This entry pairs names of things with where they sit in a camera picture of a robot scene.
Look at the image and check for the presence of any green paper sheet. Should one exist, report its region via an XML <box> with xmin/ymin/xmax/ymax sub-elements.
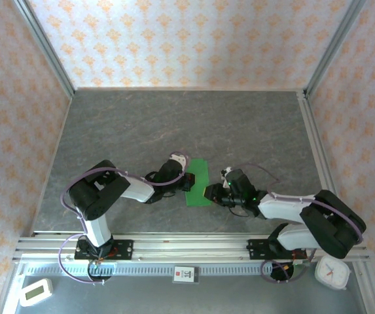
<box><xmin>183</xmin><ymin>158</ymin><xmax>213</xmax><ymax>207</ymax></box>

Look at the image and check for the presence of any grey metal sheet panel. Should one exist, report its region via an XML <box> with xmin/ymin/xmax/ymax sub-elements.
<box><xmin>0</xmin><ymin>261</ymin><xmax>375</xmax><ymax>314</ymax></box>

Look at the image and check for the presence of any white label card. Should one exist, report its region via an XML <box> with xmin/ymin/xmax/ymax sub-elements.
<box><xmin>173</xmin><ymin>265</ymin><xmax>202</xmax><ymax>284</ymax></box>

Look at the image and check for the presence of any white analog clock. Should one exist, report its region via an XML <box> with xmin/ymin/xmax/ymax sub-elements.
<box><xmin>314</xmin><ymin>255</ymin><xmax>352</xmax><ymax>291</ymax></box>

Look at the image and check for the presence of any white digital timer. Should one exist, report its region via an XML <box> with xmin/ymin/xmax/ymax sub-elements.
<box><xmin>19</xmin><ymin>277</ymin><xmax>54</xmax><ymax>307</ymax></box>

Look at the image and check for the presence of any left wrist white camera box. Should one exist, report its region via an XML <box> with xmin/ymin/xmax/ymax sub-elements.
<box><xmin>168</xmin><ymin>152</ymin><xmax>190</xmax><ymax>173</ymax></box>

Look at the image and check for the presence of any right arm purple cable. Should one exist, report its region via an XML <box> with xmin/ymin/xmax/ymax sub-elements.
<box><xmin>239</xmin><ymin>163</ymin><xmax>365</xmax><ymax>284</ymax></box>

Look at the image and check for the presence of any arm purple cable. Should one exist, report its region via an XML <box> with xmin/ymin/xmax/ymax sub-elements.
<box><xmin>58</xmin><ymin>150</ymin><xmax>190</xmax><ymax>286</ymax></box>
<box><xmin>239</xmin><ymin>163</ymin><xmax>365</xmax><ymax>284</ymax></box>

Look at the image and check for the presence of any aluminium mounting rail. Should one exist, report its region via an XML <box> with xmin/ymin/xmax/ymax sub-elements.
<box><xmin>12</xmin><ymin>231</ymin><xmax>370</xmax><ymax>262</ymax></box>

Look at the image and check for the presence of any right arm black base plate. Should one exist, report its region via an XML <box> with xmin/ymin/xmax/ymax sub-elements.
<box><xmin>247</xmin><ymin>239</ymin><xmax>308</xmax><ymax>262</ymax></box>

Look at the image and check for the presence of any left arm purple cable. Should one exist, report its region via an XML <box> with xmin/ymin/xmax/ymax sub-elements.
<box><xmin>58</xmin><ymin>150</ymin><xmax>190</xmax><ymax>286</ymax></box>

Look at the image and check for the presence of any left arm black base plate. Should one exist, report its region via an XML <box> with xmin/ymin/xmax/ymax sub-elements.
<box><xmin>75</xmin><ymin>239</ymin><xmax>134</xmax><ymax>262</ymax></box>

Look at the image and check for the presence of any grey slotted cable duct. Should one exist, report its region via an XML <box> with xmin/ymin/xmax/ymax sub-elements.
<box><xmin>24</xmin><ymin>263</ymin><xmax>275</xmax><ymax>276</ymax></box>

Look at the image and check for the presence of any aluminium side rail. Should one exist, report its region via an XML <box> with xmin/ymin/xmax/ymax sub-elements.
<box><xmin>298</xmin><ymin>90</ymin><xmax>351</xmax><ymax>236</ymax></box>

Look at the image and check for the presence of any right aluminium frame post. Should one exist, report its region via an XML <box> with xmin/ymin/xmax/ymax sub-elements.
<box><xmin>304</xmin><ymin>0</ymin><xmax>368</xmax><ymax>97</ymax></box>

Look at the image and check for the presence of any aluminium frame post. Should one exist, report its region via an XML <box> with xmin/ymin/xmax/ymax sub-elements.
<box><xmin>12</xmin><ymin>0</ymin><xmax>76</xmax><ymax>99</ymax></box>
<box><xmin>304</xmin><ymin>0</ymin><xmax>368</xmax><ymax>97</ymax></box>

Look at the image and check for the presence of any left aluminium frame post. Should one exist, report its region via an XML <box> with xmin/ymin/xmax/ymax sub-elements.
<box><xmin>12</xmin><ymin>0</ymin><xmax>76</xmax><ymax>99</ymax></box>

